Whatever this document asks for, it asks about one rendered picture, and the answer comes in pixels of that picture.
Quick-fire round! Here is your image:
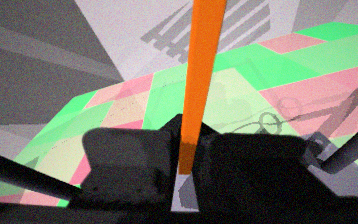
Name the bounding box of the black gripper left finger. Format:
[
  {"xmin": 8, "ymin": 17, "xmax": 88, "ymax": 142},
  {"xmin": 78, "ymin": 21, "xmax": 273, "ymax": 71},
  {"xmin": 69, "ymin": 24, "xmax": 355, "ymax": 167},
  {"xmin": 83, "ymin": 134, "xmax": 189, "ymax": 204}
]
[{"xmin": 82, "ymin": 113, "xmax": 183, "ymax": 211}]

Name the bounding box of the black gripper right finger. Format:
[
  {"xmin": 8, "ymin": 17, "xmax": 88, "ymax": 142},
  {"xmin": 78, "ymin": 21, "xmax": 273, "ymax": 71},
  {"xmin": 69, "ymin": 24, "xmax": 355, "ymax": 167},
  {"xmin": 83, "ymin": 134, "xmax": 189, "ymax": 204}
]
[{"xmin": 192, "ymin": 122, "xmax": 307, "ymax": 212}]

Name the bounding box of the orange handle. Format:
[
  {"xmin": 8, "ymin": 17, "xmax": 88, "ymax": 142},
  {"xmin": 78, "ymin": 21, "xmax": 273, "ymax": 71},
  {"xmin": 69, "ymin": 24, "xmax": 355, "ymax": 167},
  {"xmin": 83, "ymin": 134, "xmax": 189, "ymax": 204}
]
[{"xmin": 178, "ymin": 0, "xmax": 227, "ymax": 175}]

